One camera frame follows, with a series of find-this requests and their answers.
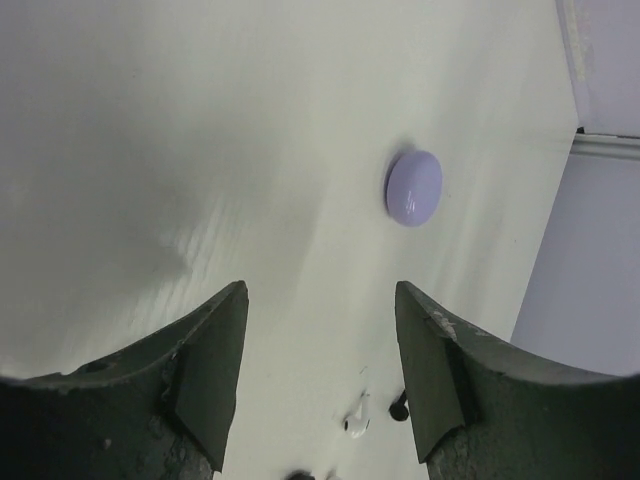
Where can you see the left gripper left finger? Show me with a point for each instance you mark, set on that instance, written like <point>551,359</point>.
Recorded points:
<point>161,408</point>

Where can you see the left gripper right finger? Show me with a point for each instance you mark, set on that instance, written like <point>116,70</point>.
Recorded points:
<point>481,408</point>

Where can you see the white earbud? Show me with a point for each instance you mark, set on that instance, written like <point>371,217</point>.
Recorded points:
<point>356,423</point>

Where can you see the purple earbud charging case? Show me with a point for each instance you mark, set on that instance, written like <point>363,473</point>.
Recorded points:
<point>413,188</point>

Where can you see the black earbud right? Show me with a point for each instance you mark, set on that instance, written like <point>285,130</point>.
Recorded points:
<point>398,410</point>

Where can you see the black earbud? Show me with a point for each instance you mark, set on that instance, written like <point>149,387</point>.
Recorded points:
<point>398,410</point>
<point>300,475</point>

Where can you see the black earbud left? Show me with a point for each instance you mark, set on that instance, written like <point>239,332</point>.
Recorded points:
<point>300,475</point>

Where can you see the right aluminium frame post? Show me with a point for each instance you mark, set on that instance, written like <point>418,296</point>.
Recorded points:
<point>606,146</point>

